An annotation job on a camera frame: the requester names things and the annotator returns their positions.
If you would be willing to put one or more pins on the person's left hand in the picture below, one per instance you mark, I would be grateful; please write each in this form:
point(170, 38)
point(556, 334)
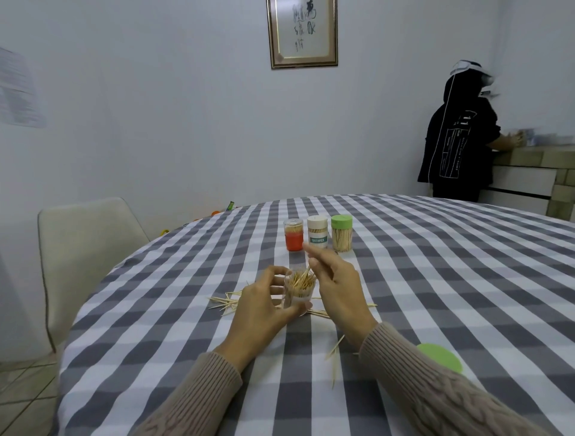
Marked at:
point(254, 314)

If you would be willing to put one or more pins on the person's right hand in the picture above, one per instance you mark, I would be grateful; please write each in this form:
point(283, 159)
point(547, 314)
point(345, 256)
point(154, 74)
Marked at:
point(343, 294)

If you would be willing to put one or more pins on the person's right thumb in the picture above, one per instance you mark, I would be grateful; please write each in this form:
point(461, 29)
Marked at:
point(320, 269)

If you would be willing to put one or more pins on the person's left thumb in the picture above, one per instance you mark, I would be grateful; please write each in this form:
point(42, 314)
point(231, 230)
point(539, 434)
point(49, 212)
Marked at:
point(297, 309)

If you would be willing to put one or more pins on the person's right forearm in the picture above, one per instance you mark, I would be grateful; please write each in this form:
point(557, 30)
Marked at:
point(431, 395)

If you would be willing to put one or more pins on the person's left forearm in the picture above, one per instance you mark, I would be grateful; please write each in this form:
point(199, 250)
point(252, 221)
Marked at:
point(197, 399)

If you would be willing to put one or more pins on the bundle of toothpicks in jar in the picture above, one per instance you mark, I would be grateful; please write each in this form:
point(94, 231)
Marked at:
point(302, 282)

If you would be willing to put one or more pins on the white lid toothpick jar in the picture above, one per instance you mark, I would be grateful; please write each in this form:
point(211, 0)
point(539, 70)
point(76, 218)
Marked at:
point(318, 233)

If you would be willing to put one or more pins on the red toothpick jar clear lid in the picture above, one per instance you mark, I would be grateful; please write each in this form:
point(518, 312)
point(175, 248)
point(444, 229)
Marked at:
point(294, 240)

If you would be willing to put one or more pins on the green lid toothpick jar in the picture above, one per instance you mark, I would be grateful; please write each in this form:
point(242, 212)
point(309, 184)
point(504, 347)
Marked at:
point(342, 236)

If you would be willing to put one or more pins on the scattered loose wooden toothpicks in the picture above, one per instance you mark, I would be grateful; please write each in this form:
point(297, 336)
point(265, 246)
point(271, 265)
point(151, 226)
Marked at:
point(223, 306)

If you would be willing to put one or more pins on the grey white checkered tablecloth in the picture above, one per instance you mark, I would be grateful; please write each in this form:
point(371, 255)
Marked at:
point(449, 269)

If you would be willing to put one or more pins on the loose green round lid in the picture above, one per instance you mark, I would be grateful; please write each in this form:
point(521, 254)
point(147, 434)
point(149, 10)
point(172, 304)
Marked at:
point(440, 357)

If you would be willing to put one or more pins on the white chair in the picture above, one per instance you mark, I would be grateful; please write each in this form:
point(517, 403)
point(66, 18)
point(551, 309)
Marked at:
point(85, 251)

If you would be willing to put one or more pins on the beige tiled counter with drawers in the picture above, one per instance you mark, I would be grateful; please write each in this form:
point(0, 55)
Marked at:
point(530, 179)

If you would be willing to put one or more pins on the gold framed calligraphy picture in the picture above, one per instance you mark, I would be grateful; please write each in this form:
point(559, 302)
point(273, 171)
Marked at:
point(302, 31)

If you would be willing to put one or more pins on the blurred items on counter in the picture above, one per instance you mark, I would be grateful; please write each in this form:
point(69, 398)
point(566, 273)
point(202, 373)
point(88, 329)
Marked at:
point(539, 137)

